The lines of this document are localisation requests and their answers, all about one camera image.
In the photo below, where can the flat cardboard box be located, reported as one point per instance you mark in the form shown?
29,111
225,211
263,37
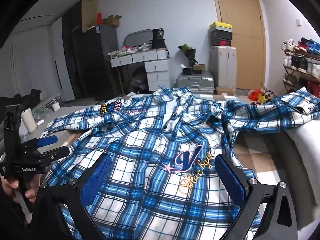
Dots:
225,91

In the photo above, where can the white wardrobe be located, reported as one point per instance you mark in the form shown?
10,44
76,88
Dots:
37,62

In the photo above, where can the small black box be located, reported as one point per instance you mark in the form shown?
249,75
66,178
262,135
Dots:
187,70

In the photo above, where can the red and black shoe box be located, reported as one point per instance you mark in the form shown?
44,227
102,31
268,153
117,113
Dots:
221,42

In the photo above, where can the small open cardboard box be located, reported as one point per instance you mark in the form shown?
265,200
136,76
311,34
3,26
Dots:
111,21

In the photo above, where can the arched mirror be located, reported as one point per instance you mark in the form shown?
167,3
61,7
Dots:
136,38

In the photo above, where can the small white container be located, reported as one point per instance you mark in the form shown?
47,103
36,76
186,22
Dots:
55,106

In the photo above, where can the grey pillow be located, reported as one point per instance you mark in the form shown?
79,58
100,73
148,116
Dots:
307,167

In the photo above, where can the red cup stack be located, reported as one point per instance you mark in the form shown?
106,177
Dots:
99,18

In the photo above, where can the green wrapped bouquet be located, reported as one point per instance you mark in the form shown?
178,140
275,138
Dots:
187,51

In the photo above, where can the person's left hand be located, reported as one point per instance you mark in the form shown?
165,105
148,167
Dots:
10,186

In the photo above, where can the black tall wardrobe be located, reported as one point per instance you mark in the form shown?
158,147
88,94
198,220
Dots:
71,55

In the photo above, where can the person's left forearm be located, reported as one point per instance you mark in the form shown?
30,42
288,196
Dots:
12,222

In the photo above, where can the small brown box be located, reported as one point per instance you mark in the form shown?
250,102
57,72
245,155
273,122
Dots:
199,68

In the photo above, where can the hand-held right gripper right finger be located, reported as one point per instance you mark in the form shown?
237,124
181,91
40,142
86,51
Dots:
230,180

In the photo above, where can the red plastic bag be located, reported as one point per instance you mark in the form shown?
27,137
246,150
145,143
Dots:
254,95

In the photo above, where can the blue plaid shirt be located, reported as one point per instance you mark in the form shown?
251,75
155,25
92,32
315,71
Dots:
150,155

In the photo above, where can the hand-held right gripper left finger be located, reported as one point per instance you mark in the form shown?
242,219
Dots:
96,180

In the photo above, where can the dark grey cabinet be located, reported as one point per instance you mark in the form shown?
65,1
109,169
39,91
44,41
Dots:
100,60

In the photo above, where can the large cardboard box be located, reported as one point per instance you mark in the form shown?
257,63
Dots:
88,15

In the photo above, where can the pile of desk clutter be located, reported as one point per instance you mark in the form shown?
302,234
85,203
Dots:
125,51

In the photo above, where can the black cloth pile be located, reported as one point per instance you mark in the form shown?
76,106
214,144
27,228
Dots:
27,97

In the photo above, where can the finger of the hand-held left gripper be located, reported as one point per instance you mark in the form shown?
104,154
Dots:
58,152
47,140

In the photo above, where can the yellow shoe box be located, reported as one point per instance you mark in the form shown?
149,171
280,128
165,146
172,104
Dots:
220,26

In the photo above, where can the wooden shoe rack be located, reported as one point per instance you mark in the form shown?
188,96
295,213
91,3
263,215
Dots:
300,73

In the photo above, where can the white dressing table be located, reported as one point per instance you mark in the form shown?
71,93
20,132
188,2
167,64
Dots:
156,66

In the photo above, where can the black plastic bag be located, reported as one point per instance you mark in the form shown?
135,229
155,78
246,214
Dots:
140,80

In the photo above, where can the shoe rack with shoes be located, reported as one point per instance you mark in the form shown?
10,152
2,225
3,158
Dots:
302,63

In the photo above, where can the silver suitcase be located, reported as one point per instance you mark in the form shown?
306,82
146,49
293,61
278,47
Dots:
195,81

